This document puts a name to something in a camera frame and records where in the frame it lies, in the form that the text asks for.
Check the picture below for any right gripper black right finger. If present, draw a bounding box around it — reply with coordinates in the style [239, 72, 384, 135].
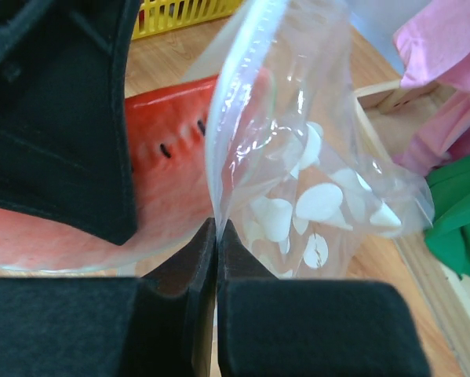
[217, 224, 431, 376]

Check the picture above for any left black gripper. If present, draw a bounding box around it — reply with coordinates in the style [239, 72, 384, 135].
[0, 1, 140, 245]

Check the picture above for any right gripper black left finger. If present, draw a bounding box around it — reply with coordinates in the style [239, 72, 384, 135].
[0, 220, 216, 376]

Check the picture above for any red watermelon slice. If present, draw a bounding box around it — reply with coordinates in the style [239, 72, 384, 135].
[0, 76, 218, 273]

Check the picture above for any clear zip top bag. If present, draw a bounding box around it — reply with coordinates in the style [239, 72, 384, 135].
[182, 1, 435, 278]

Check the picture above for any yellow plastic basket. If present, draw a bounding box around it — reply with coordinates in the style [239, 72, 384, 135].
[132, 0, 242, 40]

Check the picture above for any green shirt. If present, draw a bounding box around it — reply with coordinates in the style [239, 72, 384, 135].
[424, 155, 470, 277]

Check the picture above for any wooden clothes rack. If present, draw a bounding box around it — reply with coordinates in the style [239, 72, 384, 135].
[354, 78, 470, 377]

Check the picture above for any pink shirt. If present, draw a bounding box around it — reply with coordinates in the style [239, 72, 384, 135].
[393, 0, 470, 175]

